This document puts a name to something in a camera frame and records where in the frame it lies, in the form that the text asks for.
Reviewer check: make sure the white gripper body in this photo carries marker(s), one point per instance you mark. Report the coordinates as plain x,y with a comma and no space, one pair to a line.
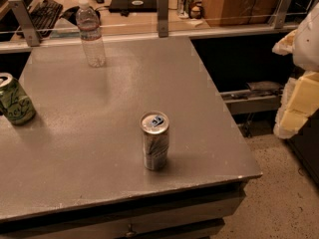
308,42

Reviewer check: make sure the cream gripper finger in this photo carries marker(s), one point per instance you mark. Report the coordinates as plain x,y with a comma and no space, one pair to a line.
285,45
300,101

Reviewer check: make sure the clear plastic water bottle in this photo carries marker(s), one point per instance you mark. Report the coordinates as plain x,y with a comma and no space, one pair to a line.
92,42

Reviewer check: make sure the silver redbull can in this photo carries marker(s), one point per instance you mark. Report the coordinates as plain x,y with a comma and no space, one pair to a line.
155,129

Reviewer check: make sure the green soda can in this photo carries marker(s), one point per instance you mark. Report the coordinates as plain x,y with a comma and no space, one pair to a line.
15,104

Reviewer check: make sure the wooden cabinet box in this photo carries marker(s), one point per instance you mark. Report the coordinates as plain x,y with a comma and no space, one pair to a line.
237,12

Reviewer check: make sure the small round brown object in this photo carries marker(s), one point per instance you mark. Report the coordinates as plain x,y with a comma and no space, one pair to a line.
196,12

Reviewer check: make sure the shiny cans on desk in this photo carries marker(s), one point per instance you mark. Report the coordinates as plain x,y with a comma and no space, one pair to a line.
184,8

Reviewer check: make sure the black laptop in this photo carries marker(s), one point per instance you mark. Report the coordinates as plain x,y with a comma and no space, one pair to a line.
133,6

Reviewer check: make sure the black headphones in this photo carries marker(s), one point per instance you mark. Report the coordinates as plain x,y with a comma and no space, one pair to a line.
74,13

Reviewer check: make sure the black keyboard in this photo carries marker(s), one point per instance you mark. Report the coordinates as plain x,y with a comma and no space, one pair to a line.
44,16

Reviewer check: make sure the right metal rail bracket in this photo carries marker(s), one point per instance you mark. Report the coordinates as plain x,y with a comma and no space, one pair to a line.
280,13

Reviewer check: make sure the metal rail bracket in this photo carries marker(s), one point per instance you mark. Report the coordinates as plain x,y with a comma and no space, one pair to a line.
162,8
280,13
24,19

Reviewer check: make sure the middle metal rail bracket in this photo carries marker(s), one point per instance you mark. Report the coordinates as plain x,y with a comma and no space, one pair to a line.
162,8

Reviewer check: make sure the grey drawer with handle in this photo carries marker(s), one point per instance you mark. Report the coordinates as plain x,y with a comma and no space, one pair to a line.
194,218

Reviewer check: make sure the left metal rail bracket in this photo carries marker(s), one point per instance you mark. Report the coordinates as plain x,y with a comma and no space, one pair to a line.
24,19

